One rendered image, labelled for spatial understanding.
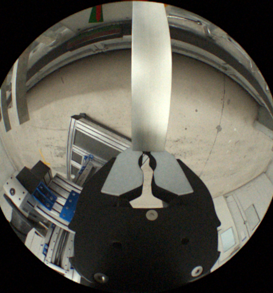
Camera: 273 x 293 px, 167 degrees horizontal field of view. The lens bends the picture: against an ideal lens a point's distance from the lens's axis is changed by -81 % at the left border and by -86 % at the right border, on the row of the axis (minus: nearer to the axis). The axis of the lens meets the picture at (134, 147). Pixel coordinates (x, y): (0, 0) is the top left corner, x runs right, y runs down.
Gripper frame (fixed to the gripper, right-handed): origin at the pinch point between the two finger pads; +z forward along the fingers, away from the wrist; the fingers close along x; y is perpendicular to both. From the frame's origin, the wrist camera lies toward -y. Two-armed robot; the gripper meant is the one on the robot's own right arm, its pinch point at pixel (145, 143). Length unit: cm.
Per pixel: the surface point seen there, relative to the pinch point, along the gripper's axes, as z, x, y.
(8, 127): -0.6, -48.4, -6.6
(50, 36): 7.7, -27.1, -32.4
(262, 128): 58, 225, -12
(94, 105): 83, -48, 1
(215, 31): 8.6, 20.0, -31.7
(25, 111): -0.8, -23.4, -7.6
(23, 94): -0.9, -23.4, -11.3
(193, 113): 83, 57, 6
